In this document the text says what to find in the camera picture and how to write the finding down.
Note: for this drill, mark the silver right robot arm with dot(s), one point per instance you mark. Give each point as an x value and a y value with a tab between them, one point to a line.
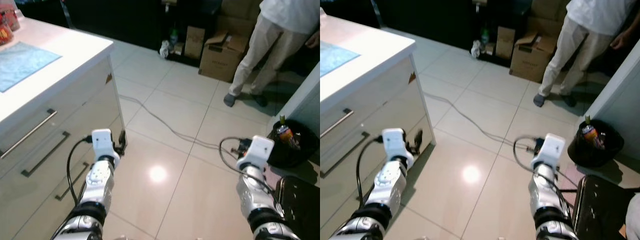
542	192
252	192

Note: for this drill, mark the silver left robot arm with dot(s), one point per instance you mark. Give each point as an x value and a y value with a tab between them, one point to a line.
390	182
95	185

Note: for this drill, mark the white kitchen island cabinet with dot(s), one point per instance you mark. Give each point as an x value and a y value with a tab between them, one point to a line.
75	100
380	95

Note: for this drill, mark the red drink can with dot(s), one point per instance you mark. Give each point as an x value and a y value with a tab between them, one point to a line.
590	133
285	134

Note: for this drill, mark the green bottle neck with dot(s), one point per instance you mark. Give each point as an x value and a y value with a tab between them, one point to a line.
282	120
587	120

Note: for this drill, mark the black trash bin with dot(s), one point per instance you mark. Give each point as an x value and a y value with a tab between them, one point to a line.
607	147
305	145

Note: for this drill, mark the large open cardboard box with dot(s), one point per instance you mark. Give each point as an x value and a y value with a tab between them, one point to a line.
220	62
530	62

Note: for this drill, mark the black chair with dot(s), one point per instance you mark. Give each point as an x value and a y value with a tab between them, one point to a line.
300	210
600	210

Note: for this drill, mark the person in beige trousers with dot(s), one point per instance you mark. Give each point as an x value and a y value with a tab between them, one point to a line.
575	45
265	45

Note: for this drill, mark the white crumpled bag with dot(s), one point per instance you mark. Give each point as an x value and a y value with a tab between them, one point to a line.
476	48
165	48

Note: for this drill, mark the small upright cardboard box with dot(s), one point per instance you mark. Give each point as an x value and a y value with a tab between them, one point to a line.
505	44
194	42

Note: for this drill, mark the light blue mat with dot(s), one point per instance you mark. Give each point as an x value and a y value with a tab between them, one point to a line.
335	57
22	65

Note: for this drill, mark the green plastic bottle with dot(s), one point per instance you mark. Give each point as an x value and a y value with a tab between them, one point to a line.
484	37
173	37

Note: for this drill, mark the black background cabinet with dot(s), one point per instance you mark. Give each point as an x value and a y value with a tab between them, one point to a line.
125	20
435	20

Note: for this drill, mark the stacked closed cardboard box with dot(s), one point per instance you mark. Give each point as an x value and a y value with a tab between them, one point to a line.
240	10
547	10

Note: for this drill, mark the red snack packet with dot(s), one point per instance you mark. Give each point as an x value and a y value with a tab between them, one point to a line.
7	20

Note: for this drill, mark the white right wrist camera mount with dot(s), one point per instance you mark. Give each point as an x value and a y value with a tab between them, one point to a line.
260	150
552	147

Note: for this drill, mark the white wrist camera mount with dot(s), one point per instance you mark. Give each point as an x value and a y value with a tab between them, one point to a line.
102	142
552	147
395	142
260	150

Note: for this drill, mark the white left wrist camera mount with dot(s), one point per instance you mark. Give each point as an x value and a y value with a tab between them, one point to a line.
395	142
102	142

